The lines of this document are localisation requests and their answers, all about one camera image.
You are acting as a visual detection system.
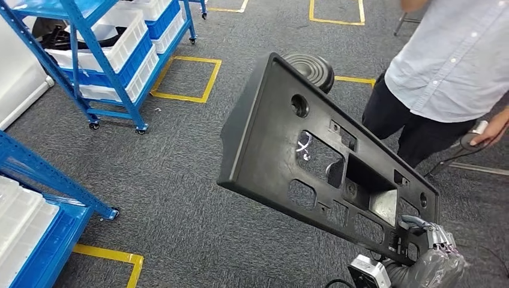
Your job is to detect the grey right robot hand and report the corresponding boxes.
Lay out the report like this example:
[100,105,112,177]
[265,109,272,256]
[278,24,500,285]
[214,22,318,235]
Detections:
[399,214,471,288]

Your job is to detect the person's hand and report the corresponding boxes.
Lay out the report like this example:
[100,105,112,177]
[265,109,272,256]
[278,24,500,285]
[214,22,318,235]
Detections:
[399,0,430,13]
[469,107,509,147]

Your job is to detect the handheld control device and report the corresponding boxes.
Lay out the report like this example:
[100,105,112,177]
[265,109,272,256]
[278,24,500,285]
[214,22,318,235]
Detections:
[459,119,490,152]

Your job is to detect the black plastic panel part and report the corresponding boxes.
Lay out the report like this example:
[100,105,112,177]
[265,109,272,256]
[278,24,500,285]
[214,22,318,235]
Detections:
[216,52,441,267]

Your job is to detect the blue metal shelf rack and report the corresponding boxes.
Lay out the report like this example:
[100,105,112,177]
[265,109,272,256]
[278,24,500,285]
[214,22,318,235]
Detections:
[0,0,208,135]
[0,130,120,288]

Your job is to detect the black curved plastic part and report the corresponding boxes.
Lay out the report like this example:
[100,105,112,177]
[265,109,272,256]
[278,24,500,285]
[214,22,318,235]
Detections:
[31,17,124,50]

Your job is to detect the metal stool leg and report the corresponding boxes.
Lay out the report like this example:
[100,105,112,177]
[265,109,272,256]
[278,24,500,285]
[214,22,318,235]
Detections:
[393,11,423,37]

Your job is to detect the steel side table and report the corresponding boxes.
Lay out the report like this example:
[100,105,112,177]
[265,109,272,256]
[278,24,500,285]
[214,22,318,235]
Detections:
[447,161,509,177]

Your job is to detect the person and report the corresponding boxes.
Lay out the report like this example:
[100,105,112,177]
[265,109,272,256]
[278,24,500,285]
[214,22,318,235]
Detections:
[361,0,509,170]

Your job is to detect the yellow floor tape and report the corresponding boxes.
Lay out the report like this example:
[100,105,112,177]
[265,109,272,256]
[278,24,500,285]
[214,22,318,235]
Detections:
[71,243,145,288]
[309,0,366,26]
[206,0,249,13]
[150,55,223,104]
[334,75,376,88]

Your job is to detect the black round ribbed base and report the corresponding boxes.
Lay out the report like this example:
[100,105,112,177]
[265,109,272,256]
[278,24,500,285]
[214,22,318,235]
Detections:
[280,52,336,95]

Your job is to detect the white plastic bin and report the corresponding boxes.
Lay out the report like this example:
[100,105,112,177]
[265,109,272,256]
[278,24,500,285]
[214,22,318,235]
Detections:
[152,14,187,55]
[46,8,149,74]
[77,46,161,103]
[0,175,45,255]
[0,200,61,288]
[115,0,176,22]

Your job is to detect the black device cable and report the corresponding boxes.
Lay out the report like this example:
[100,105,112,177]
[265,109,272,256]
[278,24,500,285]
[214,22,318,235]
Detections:
[423,145,478,178]

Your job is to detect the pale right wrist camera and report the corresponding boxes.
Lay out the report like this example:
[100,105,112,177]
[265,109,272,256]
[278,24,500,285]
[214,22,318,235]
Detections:
[348,254,393,288]

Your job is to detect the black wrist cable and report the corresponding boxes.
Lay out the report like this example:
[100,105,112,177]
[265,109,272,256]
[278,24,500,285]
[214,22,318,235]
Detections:
[324,278,355,288]

